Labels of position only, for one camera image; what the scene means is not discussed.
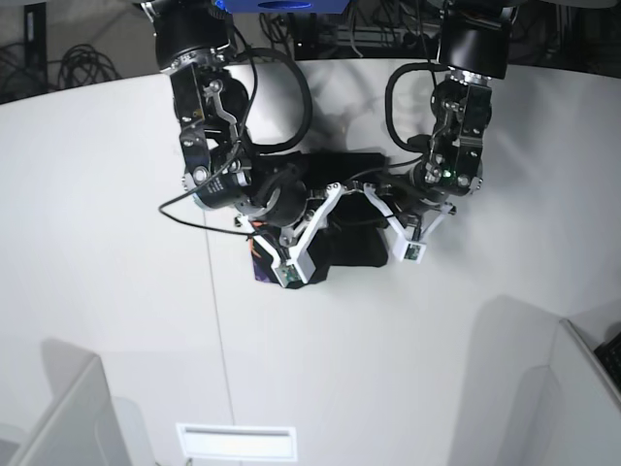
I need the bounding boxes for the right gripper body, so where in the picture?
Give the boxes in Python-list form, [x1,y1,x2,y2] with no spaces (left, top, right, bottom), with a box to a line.
[233,162,311,248]

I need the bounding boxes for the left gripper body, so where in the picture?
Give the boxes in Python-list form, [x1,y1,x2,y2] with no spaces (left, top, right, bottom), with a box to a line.
[387,174,449,228]

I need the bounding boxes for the black T-shirt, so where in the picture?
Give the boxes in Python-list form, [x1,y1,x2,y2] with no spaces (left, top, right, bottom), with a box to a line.
[241,151,390,289]

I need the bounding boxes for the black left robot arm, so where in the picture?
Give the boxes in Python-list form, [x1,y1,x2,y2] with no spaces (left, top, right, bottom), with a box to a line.
[346,1,518,238]

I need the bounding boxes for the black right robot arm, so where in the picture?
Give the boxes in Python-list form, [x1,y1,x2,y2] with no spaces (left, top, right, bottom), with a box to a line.
[140,1,350,261]

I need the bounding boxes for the blue box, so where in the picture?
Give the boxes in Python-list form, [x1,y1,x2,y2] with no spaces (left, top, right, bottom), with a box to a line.
[216,0,349,14]

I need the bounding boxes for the white slotted table plate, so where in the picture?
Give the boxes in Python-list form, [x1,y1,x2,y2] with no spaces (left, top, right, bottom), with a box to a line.
[176,423,298,462]

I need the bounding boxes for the black keyboard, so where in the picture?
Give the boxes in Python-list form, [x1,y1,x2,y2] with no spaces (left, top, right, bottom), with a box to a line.
[595,336,621,388]

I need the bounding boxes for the white right partition panel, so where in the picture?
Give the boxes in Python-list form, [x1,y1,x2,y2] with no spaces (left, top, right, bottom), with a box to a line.
[496,319,620,465]

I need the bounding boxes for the white partition panel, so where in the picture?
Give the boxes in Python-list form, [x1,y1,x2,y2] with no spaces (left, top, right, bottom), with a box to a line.
[496,319,620,465]
[1,338,157,465]

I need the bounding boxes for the white left partition panel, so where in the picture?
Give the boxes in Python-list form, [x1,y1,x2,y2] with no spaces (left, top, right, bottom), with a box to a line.
[1,338,157,465]

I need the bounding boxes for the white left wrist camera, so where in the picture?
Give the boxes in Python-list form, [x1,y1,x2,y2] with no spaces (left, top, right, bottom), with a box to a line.
[391,232,427,264]

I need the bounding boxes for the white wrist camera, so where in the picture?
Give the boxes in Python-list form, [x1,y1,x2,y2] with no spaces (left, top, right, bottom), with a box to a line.
[391,232,427,264]
[272,248,316,288]

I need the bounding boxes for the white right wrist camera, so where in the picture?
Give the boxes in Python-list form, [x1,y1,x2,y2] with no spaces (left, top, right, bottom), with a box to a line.
[272,248,316,288]

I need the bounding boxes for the coiled black cable bundle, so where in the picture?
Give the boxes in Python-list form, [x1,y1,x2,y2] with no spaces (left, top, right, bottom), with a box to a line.
[56,43,122,91]

